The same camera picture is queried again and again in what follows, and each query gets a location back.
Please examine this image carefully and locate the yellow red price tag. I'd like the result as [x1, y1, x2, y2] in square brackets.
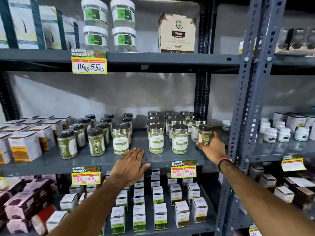
[171, 160, 197, 179]
[281, 154, 307, 172]
[71, 48, 108, 75]
[238, 38, 257, 55]
[248, 224, 263, 236]
[71, 166, 101, 186]

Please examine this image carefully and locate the dark brown packet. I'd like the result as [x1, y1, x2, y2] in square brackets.
[275, 28, 293, 54]
[305, 28, 315, 49]
[290, 28, 308, 51]

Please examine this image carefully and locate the translucent plastic back sheet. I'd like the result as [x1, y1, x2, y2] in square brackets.
[10, 71, 197, 130]

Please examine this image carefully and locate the person's right hand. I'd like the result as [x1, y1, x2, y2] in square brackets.
[196, 131, 228, 166]

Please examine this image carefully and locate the group of black-lid small jars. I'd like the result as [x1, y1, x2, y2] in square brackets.
[57, 113, 134, 160]

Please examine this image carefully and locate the group of white orange boxes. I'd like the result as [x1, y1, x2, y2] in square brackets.
[0, 115, 72, 165]

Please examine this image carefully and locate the group of small white tubs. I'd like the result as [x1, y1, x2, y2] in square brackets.
[259, 118, 310, 143]

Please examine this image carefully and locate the orange black wristband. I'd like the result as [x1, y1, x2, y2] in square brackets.
[217, 157, 237, 174]

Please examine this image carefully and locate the group of silver-lid small jars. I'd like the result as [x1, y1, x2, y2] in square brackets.
[147, 110, 207, 155]

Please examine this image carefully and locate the beige brown powder box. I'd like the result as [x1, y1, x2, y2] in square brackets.
[158, 12, 197, 54]

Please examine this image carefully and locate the black-lid green powder jar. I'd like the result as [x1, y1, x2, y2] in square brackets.
[198, 124, 213, 147]

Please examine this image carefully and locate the grey metal shelf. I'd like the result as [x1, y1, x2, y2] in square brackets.
[216, 0, 315, 236]
[0, 0, 269, 236]

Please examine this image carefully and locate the group of white brown boxes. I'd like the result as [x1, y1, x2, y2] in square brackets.
[248, 164, 315, 212]

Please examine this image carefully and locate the stack of maroon pink boxes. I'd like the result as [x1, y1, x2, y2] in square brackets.
[0, 174, 64, 234]

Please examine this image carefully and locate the red white box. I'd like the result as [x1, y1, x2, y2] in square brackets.
[31, 205, 57, 235]

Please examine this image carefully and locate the person's left forearm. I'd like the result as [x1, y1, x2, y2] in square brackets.
[48, 177, 130, 236]

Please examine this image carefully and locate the plain white box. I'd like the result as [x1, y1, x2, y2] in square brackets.
[46, 210, 68, 233]

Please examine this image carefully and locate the group of white green boxes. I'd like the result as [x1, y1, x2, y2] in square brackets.
[60, 168, 209, 235]

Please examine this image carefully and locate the white blue product box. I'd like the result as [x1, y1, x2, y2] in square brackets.
[39, 5, 67, 50]
[63, 16, 80, 50]
[0, 0, 46, 50]
[0, 12, 10, 49]

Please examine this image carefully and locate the person's right forearm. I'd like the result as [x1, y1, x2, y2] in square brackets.
[220, 161, 315, 236]

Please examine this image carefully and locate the person's left hand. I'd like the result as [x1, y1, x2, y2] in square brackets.
[110, 147, 151, 187]

